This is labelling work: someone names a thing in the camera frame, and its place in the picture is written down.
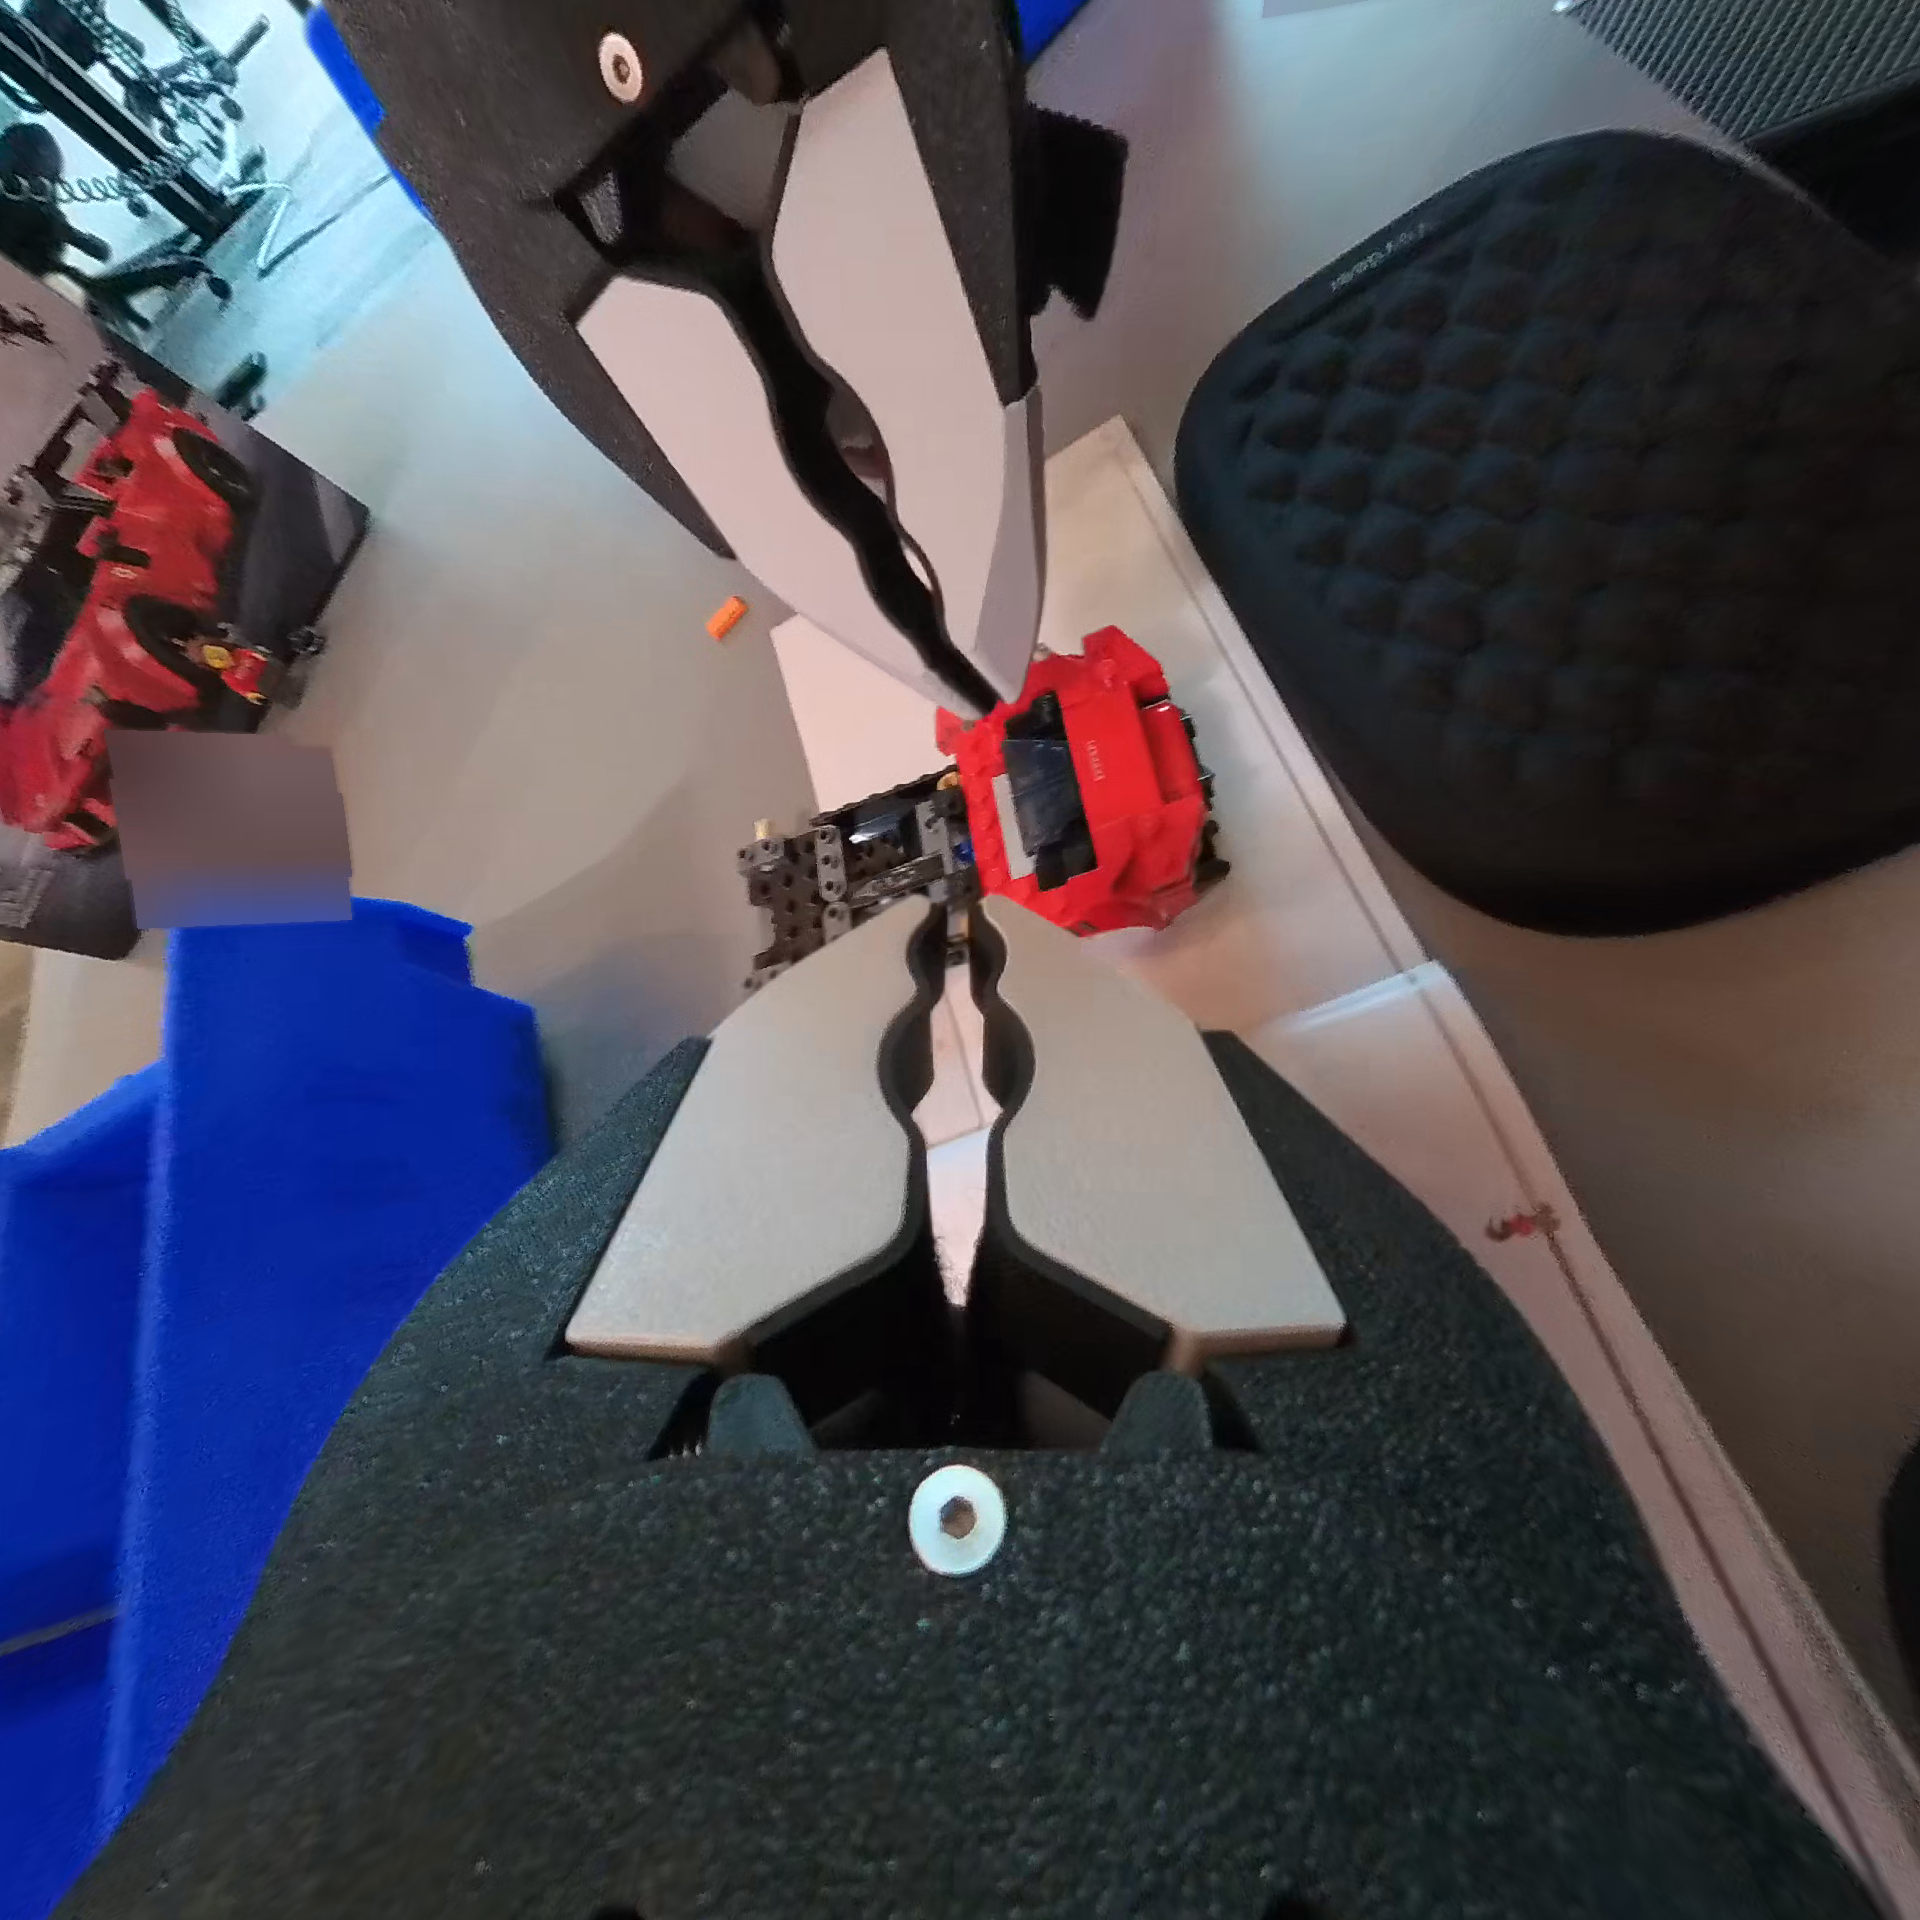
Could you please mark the white instruction booklet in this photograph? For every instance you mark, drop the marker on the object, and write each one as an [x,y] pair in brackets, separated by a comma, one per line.
[854,735]

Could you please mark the small orange lego piece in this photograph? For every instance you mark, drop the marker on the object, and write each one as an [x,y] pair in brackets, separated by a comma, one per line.
[728,618]

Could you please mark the red car lego box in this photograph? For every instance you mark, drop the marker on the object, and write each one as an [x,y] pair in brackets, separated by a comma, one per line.
[148,524]

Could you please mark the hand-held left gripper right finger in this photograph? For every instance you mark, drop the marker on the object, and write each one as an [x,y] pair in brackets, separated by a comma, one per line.
[1171,1200]

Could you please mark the blue plastic bin with divider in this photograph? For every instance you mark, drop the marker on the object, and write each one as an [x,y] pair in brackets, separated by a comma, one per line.
[339,60]

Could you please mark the black mesh chair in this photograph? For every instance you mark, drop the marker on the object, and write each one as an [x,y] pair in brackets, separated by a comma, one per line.
[1724,54]

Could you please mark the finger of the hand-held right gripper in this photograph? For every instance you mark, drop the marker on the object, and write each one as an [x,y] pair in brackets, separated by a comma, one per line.
[674,406]
[914,330]

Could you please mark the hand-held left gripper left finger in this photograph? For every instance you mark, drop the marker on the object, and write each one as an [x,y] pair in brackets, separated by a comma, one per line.
[764,1200]

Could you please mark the red lego car body section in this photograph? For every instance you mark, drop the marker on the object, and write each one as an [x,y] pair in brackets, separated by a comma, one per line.
[1109,840]

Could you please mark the black honeycomb seat cushion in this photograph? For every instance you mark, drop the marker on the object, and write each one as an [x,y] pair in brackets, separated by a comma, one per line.
[1574,524]

